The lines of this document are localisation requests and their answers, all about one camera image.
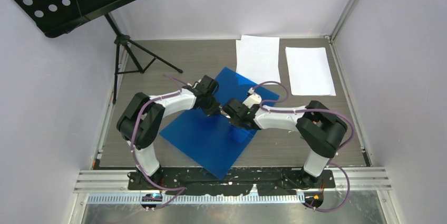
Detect blue clip file folder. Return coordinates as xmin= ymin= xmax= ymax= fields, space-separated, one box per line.
xmin=159 ymin=67 xmax=279 ymax=179

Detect white paper stack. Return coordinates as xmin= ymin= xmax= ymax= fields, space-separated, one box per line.
xmin=236 ymin=35 xmax=281 ymax=84

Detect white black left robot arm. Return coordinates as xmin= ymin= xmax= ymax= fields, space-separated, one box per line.
xmin=116 ymin=75 xmax=220 ymax=189

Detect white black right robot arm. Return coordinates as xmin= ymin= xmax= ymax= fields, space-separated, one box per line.
xmin=221 ymin=99 xmax=348 ymax=188

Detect right white paper sheet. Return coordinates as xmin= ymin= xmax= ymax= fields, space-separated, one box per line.
xmin=285 ymin=47 xmax=336 ymax=96

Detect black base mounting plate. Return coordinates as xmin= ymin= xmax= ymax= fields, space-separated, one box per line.
xmin=127 ymin=166 xmax=336 ymax=197

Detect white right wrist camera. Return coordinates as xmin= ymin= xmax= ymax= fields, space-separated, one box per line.
xmin=242 ymin=88 xmax=262 ymax=109

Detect aluminium rail frame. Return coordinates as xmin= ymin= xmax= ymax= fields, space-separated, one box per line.
xmin=74 ymin=167 xmax=392 ymax=204

